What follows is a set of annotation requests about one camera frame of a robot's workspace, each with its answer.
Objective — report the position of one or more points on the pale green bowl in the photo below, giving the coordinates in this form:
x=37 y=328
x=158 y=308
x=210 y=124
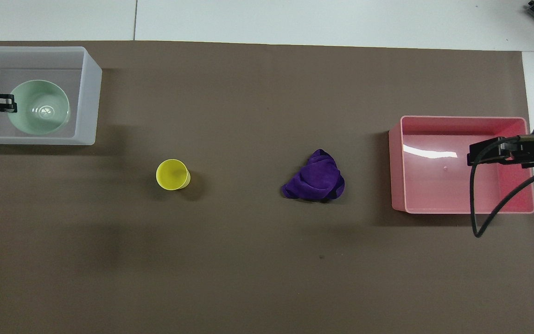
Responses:
x=40 y=109

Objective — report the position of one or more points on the purple cloth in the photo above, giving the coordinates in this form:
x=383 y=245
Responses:
x=315 y=178

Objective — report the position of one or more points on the translucent white plastic box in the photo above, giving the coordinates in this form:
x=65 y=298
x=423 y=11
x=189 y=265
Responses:
x=88 y=93

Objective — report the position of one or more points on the yellow plastic cup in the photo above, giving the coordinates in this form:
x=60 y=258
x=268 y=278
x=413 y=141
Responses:
x=172 y=174

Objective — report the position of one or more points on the pink plastic box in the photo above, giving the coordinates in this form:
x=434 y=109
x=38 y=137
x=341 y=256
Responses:
x=438 y=185

